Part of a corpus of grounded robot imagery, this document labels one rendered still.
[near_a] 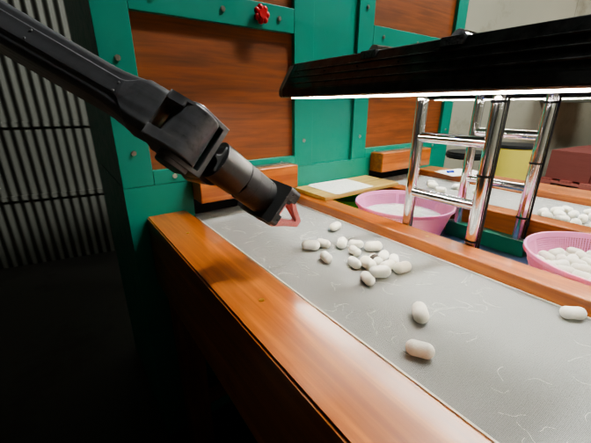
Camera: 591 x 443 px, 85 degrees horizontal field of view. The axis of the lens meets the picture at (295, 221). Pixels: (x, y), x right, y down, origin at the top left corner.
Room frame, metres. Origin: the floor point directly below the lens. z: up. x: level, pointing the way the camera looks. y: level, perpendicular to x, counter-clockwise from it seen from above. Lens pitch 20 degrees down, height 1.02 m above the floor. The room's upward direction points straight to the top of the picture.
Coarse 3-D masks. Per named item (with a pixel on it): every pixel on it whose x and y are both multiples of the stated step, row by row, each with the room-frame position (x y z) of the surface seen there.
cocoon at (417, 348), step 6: (408, 342) 0.31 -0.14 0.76; (414, 342) 0.31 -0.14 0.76; (420, 342) 0.31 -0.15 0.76; (426, 342) 0.31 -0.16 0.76; (408, 348) 0.31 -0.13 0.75; (414, 348) 0.31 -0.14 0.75; (420, 348) 0.30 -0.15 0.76; (426, 348) 0.30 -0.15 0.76; (432, 348) 0.30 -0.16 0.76; (414, 354) 0.30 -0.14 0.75; (420, 354) 0.30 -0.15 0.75; (426, 354) 0.30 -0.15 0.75; (432, 354) 0.30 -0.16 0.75
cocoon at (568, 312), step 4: (560, 308) 0.39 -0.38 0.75; (564, 308) 0.38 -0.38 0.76; (568, 308) 0.38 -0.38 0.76; (572, 308) 0.38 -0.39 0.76; (576, 308) 0.38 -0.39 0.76; (580, 308) 0.38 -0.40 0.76; (560, 312) 0.38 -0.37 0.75; (564, 312) 0.38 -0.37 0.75; (568, 312) 0.38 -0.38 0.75; (572, 312) 0.38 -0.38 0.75; (576, 312) 0.38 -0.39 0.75; (580, 312) 0.37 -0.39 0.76; (584, 312) 0.37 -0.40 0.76; (564, 316) 0.38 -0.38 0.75; (568, 316) 0.38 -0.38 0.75; (572, 316) 0.37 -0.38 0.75; (576, 316) 0.37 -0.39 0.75; (580, 316) 0.37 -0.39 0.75; (584, 316) 0.37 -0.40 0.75
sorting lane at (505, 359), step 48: (240, 240) 0.66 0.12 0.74; (288, 240) 0.66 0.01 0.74; (336, 240) 0.66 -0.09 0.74; (384, 240) 0.66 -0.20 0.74; (336, 288) 0.46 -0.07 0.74; (384, 288) 0.46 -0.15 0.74; (432, 288) 0.46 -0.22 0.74; (480, 288) 0.46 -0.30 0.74; (384, 336) 0.34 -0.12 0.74; (432, 336) 0.34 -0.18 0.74; (480, 336) 0.34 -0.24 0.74; (528, 336) 0.34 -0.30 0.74; (576, 336) 0.34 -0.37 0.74; (432, 384) 0.27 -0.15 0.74; (480, 384) 0.27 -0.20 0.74; (528, 384) 0.27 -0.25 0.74; (576, 384) 0.27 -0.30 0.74; (480, 432) 0.21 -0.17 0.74; (528, 432) 0.21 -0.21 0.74; (576, 432) 0.21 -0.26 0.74
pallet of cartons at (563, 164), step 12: (552, 156) 4.02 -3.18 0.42; (564, 156) 3.92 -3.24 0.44; (576, 156) 3.82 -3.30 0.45; (588, 156) 3.72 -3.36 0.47; (552, 168) 3.99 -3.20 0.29; (564, 168) 3.89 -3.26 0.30; (576, 168) 3.79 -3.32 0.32; (588, 168) 3.69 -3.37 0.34; (552, 180) 3.95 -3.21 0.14; (564, 180) 3.84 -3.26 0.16; (576, 180) 3.76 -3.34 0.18; (588, 180) 3.66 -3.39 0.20
